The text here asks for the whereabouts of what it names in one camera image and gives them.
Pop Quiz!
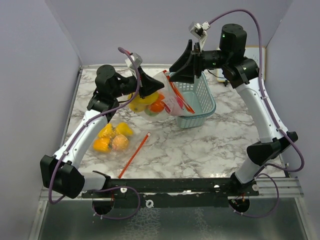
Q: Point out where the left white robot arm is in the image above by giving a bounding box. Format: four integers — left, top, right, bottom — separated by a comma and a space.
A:
40, 64, 165, 199

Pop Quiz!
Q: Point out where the orange bell pepper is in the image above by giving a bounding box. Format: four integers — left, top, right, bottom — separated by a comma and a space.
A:
92, 137, 111, 153

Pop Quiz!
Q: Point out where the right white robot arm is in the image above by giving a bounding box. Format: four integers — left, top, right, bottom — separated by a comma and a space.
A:
169, 22, 298, 196

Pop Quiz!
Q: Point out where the yellow pear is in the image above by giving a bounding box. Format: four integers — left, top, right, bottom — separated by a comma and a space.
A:
114, 122, 134, 137

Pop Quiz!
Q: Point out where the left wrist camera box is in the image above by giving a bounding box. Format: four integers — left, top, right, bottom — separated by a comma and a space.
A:
125, 52, 143, 71

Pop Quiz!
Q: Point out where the yellow apple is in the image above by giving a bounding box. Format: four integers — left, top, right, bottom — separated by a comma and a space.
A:
128, 102, 147, 113

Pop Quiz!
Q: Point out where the yellow bell pepper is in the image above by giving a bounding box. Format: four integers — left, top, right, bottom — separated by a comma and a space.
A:
97, 123, 116, 139

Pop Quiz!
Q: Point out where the green apple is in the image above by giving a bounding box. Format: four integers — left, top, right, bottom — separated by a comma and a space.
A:
144, 109, 159, 117

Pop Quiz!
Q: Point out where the clear zip bag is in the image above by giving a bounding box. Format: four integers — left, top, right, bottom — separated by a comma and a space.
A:
92, 122, 151, 179
136, 70, 195, 122

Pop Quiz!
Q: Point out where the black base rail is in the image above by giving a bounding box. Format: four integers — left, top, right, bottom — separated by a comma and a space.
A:
81, 178, 259, 208

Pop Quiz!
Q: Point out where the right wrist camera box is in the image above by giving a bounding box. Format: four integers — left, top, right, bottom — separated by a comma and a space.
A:
188, 21, 211, 39

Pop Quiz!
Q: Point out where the orange tangerine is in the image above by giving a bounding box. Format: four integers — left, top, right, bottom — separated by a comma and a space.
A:
112, 134, 129, 151
148, 100, 165, 113

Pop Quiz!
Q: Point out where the red apple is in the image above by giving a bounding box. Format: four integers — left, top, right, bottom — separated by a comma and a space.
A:
174, 97, 184, 111

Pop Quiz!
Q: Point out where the blue plastic basket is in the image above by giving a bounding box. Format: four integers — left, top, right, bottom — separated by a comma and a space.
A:
174, 72, 216, 129

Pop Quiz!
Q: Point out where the yellow mango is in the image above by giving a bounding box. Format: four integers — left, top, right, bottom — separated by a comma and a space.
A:
131, 91, 159, 105

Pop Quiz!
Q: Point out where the small whiteboard with writing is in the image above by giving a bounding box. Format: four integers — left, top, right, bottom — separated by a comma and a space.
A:
213, 45, 267, 83

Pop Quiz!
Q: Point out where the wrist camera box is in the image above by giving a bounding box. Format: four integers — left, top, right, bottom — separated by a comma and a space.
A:
125, 52, 143, 71
188, 21, 211, 39

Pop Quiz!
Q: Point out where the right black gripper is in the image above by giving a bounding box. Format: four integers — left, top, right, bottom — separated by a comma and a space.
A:
168, 40, 229, 84

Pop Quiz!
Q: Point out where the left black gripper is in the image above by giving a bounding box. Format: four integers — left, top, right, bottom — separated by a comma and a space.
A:
111, 65, 165, 99

